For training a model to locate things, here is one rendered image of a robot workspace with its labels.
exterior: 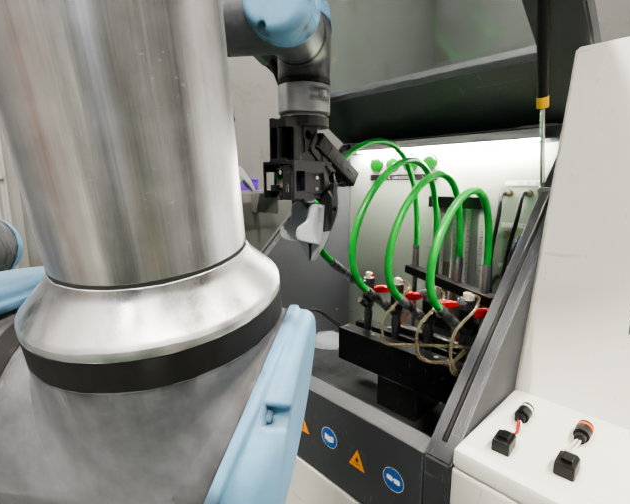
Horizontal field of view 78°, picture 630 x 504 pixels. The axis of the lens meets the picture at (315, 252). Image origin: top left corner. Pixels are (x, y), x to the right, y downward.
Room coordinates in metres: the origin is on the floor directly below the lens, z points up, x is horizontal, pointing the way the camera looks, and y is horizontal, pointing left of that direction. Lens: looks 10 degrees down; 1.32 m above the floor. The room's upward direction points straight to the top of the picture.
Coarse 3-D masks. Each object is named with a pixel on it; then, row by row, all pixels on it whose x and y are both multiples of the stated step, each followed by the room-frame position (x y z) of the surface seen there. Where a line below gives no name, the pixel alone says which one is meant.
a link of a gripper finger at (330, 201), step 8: (336, 184) 0.57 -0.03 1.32; (328, 192) 0.57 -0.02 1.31; (336, 192) 0.57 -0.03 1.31; (320, 200) 0.58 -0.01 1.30; (328, 200) 0.57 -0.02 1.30; (336, 200) 0.57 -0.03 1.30; (328, 208) 0.57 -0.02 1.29; (336, 208) 0.57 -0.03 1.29; (328, 216) 0.57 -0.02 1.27; (328, 224) 0.58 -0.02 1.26
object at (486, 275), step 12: (468, 192) 0.68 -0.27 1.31; (480, 192) 0.72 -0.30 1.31; (456, 204) 0.66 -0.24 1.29; (444, 216) 0.65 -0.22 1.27; (444, 228) 0.63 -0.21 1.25; (432, 252) 0.62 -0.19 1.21; (432, 264) 0.61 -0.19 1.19; (432, 276) 0.61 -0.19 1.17; (432, 288) 0.61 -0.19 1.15; (432, 300) 0.62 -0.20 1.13; (444, 312) 0.64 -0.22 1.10; (456, 324) 0.67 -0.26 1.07
